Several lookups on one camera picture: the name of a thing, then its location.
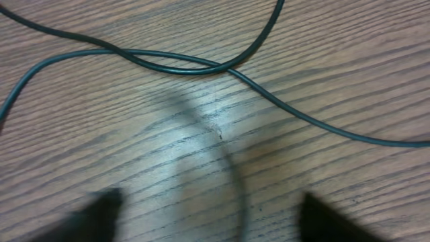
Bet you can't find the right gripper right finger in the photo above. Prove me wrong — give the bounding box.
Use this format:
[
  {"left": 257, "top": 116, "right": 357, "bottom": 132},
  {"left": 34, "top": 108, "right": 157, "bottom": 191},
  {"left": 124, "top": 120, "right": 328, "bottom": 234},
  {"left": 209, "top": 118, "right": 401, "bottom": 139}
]
[{"left": 298, "top": 192, "right": 385, "bottom": 242}]

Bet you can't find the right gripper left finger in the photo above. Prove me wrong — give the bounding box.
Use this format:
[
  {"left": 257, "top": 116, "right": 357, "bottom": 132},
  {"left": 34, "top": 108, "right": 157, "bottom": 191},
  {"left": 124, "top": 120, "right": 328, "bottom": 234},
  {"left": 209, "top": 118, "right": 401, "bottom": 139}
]
[{"left": 30, "top": 188, "right": 123, "bottom": 242}]

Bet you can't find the long black usb cable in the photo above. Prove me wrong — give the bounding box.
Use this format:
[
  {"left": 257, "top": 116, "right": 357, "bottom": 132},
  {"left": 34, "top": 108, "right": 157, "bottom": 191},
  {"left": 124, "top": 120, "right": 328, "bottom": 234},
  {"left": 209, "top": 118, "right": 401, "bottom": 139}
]
[{"left": 0, "top": 0, "right": 286, "bottom": 77}]

